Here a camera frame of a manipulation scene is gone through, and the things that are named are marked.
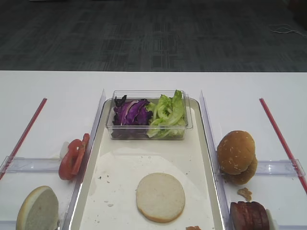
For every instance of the green lettuce leaves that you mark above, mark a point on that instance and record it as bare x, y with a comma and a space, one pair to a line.
169, 111

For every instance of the red tomato slice rear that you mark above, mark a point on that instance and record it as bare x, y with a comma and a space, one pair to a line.
85, 142

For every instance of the white pusher block tomato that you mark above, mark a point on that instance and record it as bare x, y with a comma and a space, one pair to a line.
64, 150

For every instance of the sliced dark red sausage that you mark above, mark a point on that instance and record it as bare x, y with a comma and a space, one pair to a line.
249, 216

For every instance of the clear plastic salad container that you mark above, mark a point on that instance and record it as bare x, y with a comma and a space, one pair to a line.
140, 132

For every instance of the purple cabbage leaves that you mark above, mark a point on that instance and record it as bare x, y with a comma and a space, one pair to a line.
132, 113

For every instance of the white bun slice on tray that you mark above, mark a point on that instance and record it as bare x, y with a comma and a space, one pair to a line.
160, 197

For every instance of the brown bun top front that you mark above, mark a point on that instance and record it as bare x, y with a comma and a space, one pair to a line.
235, 152

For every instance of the brown bun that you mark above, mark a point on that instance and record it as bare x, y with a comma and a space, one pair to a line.
235, 152
245, 176

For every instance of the white metal tray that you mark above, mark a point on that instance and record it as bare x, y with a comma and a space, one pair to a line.
107, 199

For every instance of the right red strip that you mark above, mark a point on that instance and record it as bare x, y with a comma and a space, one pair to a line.
285, 146

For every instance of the red strip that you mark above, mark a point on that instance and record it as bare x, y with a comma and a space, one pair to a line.
22, 138
285, 146

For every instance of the brown bun top rear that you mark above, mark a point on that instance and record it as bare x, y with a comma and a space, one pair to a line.
245, 176

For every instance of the brown crumb on table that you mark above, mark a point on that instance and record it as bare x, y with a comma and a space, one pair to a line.
244, 192

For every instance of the brown crumb on tray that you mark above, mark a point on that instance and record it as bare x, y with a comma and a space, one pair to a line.
193, 228

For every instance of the left red strip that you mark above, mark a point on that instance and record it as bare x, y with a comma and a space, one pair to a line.
22, 138

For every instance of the upright bun half left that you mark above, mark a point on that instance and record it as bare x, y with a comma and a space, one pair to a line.
39, 211

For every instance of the white pusher block sausage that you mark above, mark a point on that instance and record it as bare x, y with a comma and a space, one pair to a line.
273, 225

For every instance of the left long clear rail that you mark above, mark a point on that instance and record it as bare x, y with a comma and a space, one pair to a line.
66, 223

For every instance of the long clear rail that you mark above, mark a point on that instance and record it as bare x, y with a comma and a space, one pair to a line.
218, 179
66, 223

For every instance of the right long clear rail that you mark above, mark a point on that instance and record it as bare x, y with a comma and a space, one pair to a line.
218, 179

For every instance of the left upper clear rail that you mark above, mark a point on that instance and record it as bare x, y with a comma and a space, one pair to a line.
30, 165

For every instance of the right upper clear rail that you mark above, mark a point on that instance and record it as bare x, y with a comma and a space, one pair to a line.
280, 168

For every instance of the right lower clear rail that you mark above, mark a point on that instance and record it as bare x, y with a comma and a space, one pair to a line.
292, 227

